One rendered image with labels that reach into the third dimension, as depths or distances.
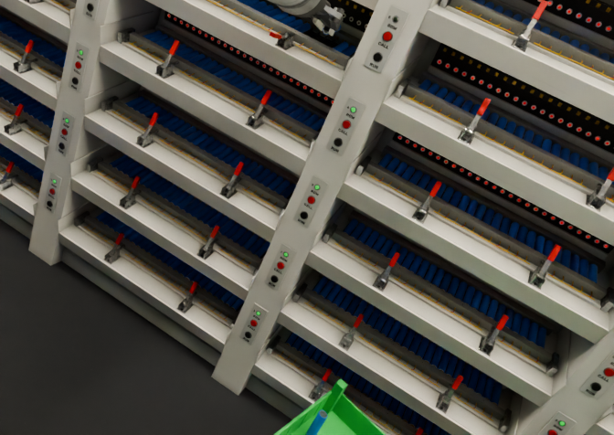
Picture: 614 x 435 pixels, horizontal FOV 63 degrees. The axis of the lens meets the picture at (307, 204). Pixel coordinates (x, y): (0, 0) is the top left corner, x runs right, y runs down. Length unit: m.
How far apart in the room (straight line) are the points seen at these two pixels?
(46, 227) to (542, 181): 1.34
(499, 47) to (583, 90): 0.17
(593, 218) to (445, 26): 0.45
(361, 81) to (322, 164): 0.20
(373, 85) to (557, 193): 0.41
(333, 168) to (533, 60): 0.44
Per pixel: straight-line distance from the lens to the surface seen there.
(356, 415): 1.09
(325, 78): 1.08
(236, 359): 1.43
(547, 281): 1.16
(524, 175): 1.04
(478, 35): 1.02
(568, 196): 1.06
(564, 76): 1.02
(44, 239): 1.70
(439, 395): 1.32
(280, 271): 1.23
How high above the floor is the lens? 1.08
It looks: 24 degrees down
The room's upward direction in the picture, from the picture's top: 25 degrees clockwise
